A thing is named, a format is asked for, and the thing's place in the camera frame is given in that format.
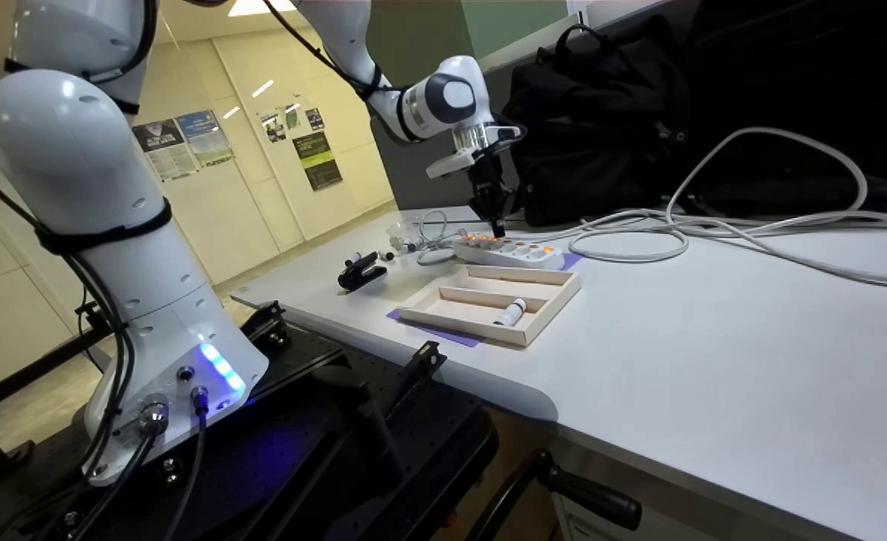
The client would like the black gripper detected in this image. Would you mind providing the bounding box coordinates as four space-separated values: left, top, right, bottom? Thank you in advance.
464 147 514 240

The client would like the wooden divided tray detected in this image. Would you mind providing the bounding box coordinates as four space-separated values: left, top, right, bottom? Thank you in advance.
392 263 587 351

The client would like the white tube with black band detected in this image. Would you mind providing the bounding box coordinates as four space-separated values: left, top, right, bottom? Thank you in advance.
490 296 534 331

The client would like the black backpack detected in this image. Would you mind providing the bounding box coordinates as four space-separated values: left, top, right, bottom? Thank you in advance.
500 11 710 229

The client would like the black stapler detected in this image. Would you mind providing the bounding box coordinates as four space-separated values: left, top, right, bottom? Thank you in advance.
338 250 393 296

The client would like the black robot mounting cart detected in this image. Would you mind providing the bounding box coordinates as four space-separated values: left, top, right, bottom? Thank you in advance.
0 299 504 541

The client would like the white multi-switch power strip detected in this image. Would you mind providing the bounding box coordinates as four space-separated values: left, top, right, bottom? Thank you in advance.
451 233 570 275

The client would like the thin white coiled cable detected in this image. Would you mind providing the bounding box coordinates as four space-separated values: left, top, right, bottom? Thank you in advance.
411 211 465 270

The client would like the green black wall poster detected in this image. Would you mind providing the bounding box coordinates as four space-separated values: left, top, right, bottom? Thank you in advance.
289 130 345 197

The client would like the thick white power cable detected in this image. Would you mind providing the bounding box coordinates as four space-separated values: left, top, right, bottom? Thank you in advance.
566 123 887 296

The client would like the black cart handle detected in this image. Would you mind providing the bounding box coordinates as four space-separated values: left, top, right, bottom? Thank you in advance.
534 451 648 532

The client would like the blue wall poster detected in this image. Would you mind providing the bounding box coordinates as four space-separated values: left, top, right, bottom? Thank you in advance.
175 104 239 171

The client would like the dark wall poster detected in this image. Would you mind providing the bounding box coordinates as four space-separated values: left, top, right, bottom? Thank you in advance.
130 118 199 187

